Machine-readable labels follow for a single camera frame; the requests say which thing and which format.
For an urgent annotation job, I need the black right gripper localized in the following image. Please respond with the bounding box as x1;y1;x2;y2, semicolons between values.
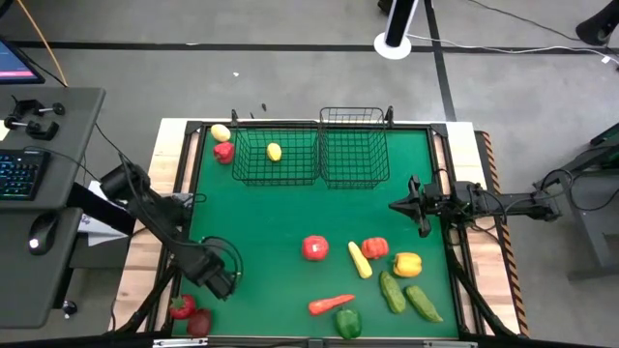
389;174;458;239

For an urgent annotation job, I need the white paper sheet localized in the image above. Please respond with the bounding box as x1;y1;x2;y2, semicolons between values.
79;179;131;248

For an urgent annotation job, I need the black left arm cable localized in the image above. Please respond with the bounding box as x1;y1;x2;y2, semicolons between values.
199;235;245;297

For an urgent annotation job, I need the red strawberry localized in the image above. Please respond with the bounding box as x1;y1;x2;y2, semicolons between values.
168;294;197;321

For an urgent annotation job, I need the black backlit keyboard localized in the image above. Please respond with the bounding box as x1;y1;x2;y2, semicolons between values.
0;148;51;202

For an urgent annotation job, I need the white floor cable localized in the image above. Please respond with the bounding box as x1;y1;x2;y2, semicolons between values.
405;32;619;67

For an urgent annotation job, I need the black wire basket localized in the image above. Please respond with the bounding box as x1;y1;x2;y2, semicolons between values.
231;119;321;188
318;105;391;190

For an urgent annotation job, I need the dark red beet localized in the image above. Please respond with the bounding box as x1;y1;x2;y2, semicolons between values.
186;307;214;338

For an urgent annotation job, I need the black computer monitor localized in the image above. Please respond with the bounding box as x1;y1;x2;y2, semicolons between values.
0;37;46;86

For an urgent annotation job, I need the black pole with white base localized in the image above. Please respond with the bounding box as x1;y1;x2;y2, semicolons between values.
372;0;421;61

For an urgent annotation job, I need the black floor stand pole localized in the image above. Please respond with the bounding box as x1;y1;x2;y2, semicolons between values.
575;0;619;47

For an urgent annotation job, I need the green bell pepper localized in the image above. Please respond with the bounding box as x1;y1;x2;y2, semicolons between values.
335;307;364;340

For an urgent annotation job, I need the yellow black hazard tape strip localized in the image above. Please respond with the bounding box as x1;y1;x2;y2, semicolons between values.
476;130;529;335

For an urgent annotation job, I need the black computer mouse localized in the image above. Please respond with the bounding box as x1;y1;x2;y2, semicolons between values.
26;211;61;256

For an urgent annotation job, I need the glossy red round tomato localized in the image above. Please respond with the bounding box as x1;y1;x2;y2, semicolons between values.
302;235;331;263

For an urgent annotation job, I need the orange-red ribbed tomato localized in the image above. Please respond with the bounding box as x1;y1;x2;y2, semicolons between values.
361;236;390;260

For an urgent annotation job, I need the grey equipment stand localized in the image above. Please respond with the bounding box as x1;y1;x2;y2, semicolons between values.
533;123;619;282

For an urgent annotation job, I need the red bell pepper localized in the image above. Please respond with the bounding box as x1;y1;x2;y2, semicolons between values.
213;141;236;165

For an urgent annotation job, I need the green table mat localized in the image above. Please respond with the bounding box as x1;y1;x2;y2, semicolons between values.
171;126;459;339

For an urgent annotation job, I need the black C-clamp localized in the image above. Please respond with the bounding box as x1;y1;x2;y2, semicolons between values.
3;117;61;142
9;96;67;120

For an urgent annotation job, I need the pale yellow potato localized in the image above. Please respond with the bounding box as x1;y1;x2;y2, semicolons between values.
210;123;232;143

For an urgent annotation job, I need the yellow cable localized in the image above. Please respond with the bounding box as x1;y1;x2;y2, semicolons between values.
15;0;69;88

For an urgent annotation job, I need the orange carrot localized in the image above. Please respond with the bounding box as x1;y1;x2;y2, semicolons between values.
308;293;357;317

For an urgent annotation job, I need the green cucumber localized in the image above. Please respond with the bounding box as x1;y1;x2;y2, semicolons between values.
378;271;407;315
404;284;444;324

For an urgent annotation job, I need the yellow bell pepper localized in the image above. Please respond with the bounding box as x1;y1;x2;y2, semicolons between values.
392;251;424;278

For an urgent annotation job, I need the grey side desk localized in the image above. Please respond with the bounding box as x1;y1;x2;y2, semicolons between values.
0;86;136;330

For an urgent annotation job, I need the yellow corn toy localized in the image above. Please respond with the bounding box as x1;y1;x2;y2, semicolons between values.
347;241;374;280

